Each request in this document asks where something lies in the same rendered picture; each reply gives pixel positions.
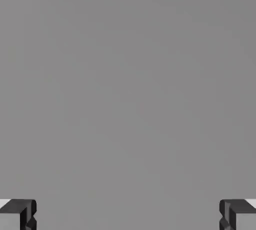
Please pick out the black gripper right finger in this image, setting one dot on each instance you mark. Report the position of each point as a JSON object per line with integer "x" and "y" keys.
{"x": 238, "y": 208}

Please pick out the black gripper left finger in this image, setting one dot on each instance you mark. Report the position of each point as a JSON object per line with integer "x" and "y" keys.
{"x": 18, "y": 208}

